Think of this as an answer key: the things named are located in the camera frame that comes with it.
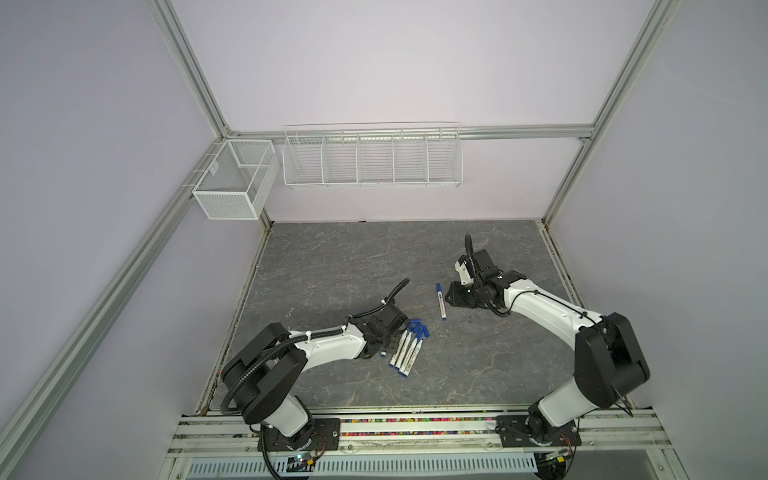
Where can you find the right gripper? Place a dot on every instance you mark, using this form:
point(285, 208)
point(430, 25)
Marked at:
point(455, 298)

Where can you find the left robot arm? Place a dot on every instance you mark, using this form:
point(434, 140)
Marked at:
point(260, 378)

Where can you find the whiteboard marker pen five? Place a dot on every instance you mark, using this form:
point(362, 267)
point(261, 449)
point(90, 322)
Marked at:
point(410, 357)

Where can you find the white vent grille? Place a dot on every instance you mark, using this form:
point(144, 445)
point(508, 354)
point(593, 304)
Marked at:
point(387, 466)

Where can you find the white mesh box basket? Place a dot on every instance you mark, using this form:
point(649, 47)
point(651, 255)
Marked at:
point(237, 181)

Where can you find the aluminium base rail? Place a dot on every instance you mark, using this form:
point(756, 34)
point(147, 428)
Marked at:
point(427, 430)

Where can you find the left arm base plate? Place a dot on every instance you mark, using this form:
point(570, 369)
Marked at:
point(319, 434)

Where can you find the whiteboard marker pen four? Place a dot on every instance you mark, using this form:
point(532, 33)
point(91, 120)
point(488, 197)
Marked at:
point(404, 350)

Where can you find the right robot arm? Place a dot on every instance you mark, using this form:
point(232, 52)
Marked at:
point(608, 360)

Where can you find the whiteboard marker pen three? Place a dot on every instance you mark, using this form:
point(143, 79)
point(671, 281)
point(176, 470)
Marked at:
point(398, 348)

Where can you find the white wire shelf basket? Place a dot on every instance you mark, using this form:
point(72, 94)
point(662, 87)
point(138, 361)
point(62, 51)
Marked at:
point(385, 154)

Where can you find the whiteboard marker pen one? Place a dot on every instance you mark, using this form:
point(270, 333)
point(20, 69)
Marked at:
point(441, 302)

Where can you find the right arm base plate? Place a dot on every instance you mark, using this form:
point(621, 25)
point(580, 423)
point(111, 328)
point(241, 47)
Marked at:
point(522, 430)

